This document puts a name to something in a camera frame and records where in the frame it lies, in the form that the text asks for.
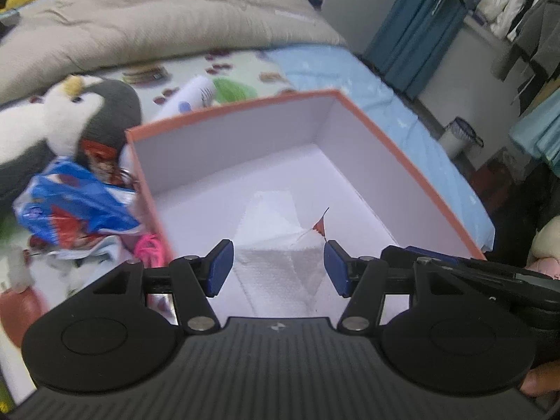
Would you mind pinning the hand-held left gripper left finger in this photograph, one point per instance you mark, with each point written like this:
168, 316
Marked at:
221, 267

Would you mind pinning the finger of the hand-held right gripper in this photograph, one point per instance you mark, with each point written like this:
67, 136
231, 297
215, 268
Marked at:
481, 275

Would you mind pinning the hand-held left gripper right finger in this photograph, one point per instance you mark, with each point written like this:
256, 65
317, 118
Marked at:
337, 267

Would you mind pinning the pink cardboard box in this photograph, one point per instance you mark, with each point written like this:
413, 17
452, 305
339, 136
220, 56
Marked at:
245, 140

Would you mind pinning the blue snack bag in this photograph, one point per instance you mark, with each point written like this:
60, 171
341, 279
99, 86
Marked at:
74, 197

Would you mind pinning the person's right hand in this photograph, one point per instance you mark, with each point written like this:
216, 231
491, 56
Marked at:
540, 380

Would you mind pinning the beige cloth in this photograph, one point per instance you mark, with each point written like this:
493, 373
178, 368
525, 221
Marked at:
547, 236

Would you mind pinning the white trash bin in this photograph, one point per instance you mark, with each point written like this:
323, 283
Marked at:
455, 140

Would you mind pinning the light blue cloth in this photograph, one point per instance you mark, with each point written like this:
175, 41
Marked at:
538, 131

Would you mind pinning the red snack packet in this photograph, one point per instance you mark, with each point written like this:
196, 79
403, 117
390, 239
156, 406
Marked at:
98, 157

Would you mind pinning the fruit printed bedsheet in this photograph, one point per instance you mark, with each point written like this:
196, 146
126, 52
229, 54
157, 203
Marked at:
376, 96

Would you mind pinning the white plastic bottle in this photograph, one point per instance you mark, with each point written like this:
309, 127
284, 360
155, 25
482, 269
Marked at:
192, 94

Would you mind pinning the grey white penguin plush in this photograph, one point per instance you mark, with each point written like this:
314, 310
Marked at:
109, 105

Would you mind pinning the blue curtain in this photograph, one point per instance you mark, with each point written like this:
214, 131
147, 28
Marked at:
415, 30

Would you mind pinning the grey hanging jacket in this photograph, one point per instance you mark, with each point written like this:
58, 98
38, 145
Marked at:
538, 30

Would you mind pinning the grey duvet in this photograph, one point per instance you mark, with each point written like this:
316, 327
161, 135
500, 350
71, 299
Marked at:
153, 17

